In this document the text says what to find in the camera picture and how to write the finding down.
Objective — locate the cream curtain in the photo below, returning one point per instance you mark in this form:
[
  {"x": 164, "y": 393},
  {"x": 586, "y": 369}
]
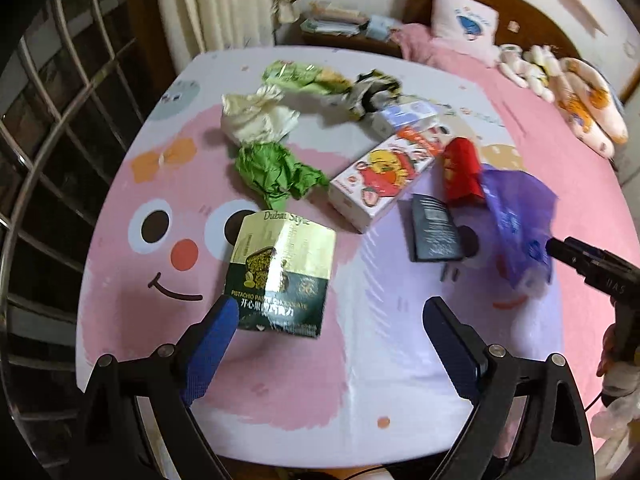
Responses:
[{"x": 225, "y": 5}]

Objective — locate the white yellow plush toy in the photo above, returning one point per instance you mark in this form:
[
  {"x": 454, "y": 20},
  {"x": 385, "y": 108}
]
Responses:
[{"x": 530, "y": 70}]

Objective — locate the white paper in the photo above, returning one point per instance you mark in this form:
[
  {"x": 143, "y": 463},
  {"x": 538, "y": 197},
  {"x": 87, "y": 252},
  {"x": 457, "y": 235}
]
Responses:
[{"x": 255, "y": 117}]

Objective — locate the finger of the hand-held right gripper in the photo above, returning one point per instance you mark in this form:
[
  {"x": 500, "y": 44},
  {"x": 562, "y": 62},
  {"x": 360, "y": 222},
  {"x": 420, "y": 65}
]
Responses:
[{"x": 567, "y": 251}]

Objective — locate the red packet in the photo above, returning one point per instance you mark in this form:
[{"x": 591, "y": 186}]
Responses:
[{"x": 462, "y": 172}]

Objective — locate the green snack wrapper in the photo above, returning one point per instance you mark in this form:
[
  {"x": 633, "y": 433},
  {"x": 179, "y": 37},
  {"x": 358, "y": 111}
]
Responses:
[{"x": 300, "y": 76}]

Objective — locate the dark flat box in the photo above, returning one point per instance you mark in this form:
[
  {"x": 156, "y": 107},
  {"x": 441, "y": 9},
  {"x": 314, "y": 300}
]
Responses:
[{"x": 435, "y": 230}]

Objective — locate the green and gold chocolate box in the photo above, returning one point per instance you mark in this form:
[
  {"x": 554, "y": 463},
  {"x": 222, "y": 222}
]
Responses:
[{"x": 280, "y": 280}]

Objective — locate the person's right forearm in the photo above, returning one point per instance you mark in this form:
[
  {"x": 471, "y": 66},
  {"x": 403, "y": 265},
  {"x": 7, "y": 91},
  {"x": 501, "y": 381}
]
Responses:
[{"x": 620, "y": 390}]

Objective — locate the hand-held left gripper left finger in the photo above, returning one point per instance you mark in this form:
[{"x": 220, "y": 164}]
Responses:
[{"x": 210, "y": 350}]

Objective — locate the white pillow with blue print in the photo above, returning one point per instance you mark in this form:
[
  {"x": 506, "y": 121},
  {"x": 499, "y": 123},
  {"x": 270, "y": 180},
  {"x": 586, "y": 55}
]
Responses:
[{"x": 465, "y": 22}]

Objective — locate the stack of papers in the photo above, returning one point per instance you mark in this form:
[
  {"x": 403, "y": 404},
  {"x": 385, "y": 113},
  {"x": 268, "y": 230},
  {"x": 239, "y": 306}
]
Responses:
[{"x": 340, "y": 17}]

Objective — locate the cartoon printed pink sheet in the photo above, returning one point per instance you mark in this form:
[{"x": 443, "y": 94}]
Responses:
[{"x": 165, "y": 270}]

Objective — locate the pink blanket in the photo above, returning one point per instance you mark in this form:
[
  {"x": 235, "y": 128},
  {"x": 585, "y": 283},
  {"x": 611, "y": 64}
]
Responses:
[{"x": 417, "y": 42}]

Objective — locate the metal window grille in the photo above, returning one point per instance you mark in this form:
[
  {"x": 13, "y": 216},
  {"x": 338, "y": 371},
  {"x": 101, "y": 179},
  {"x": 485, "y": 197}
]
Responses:
[{"x": 65, "y": 110}]

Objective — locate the person's right hand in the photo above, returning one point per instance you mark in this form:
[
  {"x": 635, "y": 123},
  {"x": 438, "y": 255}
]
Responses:
[{"x": 607, "y": 350}]

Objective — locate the plain pink bed sheet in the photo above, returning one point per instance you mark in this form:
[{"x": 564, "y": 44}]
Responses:
[{"x": 565, "y": 170}]

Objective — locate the green paper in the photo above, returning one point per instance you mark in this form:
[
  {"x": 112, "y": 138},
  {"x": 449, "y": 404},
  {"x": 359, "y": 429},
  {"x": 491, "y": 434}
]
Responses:
[{"x": 275, "y": 172}]

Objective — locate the cartoon printed white carton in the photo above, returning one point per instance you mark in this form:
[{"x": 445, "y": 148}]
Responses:
[{"x": 380, "y": 180}]

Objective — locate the wooden headboard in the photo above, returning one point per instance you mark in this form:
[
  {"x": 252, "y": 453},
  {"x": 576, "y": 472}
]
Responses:
[{"x": 530, "y": 15}]

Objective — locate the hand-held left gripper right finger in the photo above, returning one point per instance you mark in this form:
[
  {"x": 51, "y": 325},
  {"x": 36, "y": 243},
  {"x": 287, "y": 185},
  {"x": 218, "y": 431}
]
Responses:
[{"x": 450, "y": 350}]

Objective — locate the small white blue box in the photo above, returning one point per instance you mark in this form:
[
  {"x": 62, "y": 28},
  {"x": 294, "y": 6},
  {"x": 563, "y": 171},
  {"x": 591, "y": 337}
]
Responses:
[{"x": 402, "y": 117}]

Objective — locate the purple plastic bag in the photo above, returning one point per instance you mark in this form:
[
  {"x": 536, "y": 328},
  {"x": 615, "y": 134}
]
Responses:
[{"x": 517, "y": 220}]

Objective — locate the crumpled silver black wrapper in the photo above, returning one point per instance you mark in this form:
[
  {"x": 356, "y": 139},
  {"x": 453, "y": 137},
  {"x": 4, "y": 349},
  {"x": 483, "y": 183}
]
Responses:
[{"x": 372, "y": 92}]

